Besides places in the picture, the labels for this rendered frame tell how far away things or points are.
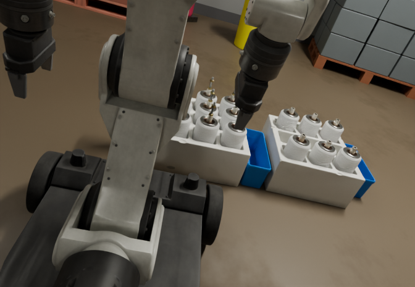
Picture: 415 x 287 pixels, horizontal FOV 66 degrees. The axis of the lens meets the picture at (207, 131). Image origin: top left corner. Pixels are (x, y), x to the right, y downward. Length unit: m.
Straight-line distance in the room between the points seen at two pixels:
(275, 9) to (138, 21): 0.24
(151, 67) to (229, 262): 0.74
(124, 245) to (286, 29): 0.52
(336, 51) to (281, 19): 2.86
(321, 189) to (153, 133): 0.97
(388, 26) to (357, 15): 0.31
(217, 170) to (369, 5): 2.46
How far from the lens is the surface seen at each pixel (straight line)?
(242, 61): 0.67
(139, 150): 0.72
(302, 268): 1.27
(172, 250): 0.91
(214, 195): 1.04
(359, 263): 1.43
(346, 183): 1.52
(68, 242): 0.71
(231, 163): 1.33
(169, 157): 1.31
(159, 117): 0.71
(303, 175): 1.44
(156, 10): 0.59
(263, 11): 0.60
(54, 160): 1.08
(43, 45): 0.71
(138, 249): 0.69
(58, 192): 1.02
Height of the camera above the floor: 0.90
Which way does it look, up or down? 32 degrees down
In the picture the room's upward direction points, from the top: 18 degrees clockwise
